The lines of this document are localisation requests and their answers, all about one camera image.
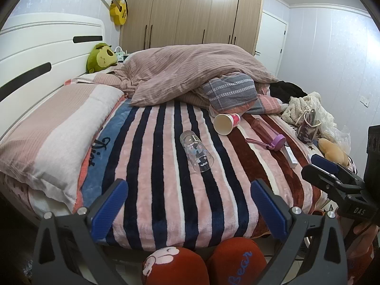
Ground striped fleece blanket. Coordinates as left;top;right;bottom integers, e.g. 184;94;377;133
76;97;327;251

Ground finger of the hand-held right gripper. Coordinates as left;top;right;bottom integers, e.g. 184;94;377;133
311;154;365;186
301;165;346;198

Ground wooden wardrobe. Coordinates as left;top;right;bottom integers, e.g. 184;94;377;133
120;0;266;56

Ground pink patterned cloth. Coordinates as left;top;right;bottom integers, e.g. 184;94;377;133
246;93;289;115

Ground clear handled mug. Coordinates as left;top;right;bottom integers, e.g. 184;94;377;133
297;110;322;144

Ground white slim box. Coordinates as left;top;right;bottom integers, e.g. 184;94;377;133
283;145;298;168

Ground white bed headboard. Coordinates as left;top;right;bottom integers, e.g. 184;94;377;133
0;13;106;138

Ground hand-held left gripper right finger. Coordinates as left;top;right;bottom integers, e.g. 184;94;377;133
251;179;348;285

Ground pink bottle with purple lid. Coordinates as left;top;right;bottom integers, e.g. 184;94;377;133
245;118;286;152

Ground grey patterned blanket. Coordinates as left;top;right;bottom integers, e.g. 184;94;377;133
190;72;259;117

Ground red printed clothing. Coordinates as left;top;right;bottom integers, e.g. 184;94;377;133
347;242;377;285

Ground pink and white pillow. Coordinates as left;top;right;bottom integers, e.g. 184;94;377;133
0;83;125;211

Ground pink striped duvet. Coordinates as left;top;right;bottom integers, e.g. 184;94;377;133
114;44;280;108

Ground white fluffy garment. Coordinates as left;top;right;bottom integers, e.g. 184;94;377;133
280;92;323;126

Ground person's right hand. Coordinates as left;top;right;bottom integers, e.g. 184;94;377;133
353;222;377;245

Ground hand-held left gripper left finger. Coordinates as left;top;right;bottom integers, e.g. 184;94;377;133
33;179;129;285

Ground white door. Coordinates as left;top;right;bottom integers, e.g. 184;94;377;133
255;9;288;78

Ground clear plastic bag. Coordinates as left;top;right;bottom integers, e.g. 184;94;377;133
329;125;353;155

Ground pink striped pillow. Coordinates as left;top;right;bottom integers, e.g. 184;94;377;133
64;73;123;91

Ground clear printed glass cup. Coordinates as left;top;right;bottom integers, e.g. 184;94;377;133
180;130;215;173

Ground yellow plush toy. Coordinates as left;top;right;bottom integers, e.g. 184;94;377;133
318;138;351;166

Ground white and pink paper cup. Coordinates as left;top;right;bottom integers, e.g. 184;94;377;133
214;113;241;135

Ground red slipper with rabbit print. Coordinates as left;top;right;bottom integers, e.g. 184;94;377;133
142;246;210;285

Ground red slipper with blue lettering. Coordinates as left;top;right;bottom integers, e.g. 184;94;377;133
206;237;268;285

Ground yellow ukulele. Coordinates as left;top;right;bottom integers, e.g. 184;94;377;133
95;0;129;26

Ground black garment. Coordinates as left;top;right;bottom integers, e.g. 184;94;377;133
269;81;309;103

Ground green plush toy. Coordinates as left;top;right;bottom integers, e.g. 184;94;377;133
87;43;118;74

